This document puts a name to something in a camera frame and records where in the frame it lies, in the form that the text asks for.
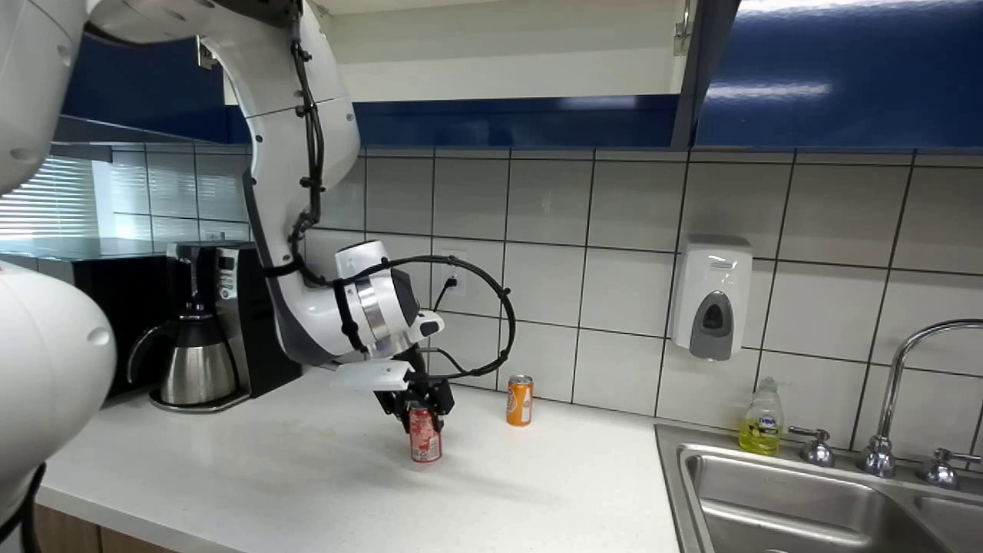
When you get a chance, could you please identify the red soda can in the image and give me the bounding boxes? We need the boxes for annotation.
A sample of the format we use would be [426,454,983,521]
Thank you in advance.
[405,406,447,468]

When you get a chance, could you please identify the stainless steel sink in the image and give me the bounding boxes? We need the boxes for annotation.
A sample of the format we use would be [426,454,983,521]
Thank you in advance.
[652,422,983,553]

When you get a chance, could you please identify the blue cabinet door seen edge-on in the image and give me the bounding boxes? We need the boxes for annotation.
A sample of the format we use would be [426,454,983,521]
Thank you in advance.
[668,0,744,155]

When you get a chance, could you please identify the black box appliance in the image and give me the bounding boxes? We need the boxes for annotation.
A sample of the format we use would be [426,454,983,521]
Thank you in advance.
[71,252,196,406]

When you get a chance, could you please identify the chrome faucet handle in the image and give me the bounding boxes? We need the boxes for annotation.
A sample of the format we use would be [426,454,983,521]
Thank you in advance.
[798,424,839,471]
[921,446,969,492]

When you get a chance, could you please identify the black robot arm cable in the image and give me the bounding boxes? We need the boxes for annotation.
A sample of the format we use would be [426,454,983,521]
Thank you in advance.
[258,11,520,384]

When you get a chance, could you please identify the steel coffee carafe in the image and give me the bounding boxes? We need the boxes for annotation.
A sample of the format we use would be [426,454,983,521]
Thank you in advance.
[123,291,249,416]

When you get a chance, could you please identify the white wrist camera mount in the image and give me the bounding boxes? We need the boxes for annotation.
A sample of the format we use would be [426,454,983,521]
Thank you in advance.
[347,358,421,400]

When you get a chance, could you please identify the black coffee maker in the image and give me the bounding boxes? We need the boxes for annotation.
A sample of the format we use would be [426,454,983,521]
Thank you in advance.
[177,239,307,416]

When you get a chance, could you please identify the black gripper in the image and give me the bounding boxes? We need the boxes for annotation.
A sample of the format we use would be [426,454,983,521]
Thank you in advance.
[372,368,457,437]

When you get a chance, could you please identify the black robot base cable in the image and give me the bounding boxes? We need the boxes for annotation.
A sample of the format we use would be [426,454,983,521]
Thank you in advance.
[0,462,51,553]

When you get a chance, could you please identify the white wall outlet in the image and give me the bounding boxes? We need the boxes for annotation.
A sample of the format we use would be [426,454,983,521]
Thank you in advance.
[436,246,471,302]

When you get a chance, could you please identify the white wall soap dispenser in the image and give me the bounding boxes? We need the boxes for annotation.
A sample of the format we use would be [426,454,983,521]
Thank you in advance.
[671,239,755,367]

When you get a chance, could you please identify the white window blinds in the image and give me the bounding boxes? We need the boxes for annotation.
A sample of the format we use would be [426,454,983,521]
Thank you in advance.
[0,151,106,246]

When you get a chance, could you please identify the wooden lower cabinet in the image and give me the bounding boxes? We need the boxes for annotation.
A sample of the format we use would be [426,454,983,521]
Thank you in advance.
[28,502,177,553]

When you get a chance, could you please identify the wide blue cabinet door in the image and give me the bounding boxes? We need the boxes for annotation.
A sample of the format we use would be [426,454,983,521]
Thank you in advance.
[60,27,256,149]

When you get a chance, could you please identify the orange soda can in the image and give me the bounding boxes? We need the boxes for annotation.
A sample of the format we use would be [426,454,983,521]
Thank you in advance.
[503,373,538,430]

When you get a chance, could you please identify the chrome gooseneck faucet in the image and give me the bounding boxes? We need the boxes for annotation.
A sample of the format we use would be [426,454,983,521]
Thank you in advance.
[856,317,983,483]

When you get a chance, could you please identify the yellow dish soap bottle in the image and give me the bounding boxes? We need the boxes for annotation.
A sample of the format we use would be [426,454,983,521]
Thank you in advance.
[737,376,789,462]

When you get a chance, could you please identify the closed blue cabinet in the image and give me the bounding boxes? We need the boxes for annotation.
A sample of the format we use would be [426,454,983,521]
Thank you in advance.
[694,0,983,158]

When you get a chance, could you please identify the metal cabinet hinge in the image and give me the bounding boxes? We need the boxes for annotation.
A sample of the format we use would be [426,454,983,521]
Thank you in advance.
[671,3,697,58]

